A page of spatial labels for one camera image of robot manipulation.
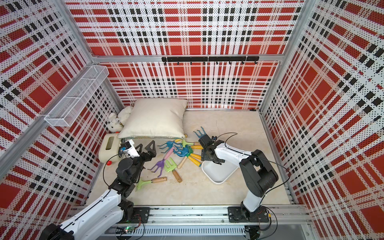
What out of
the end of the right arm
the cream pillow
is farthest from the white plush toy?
the end of the right arm

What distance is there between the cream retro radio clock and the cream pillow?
39 millimetres

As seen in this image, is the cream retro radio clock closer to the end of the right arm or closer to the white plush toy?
the white plush toy

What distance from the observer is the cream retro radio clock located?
2.91ft

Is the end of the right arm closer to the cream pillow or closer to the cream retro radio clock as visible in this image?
the cream pillow

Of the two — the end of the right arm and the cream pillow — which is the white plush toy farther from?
the end of the right arm

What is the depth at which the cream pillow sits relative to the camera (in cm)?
95

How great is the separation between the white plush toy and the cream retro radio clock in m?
0.10

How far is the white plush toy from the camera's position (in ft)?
3.48

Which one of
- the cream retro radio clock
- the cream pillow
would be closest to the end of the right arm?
the cream pillow
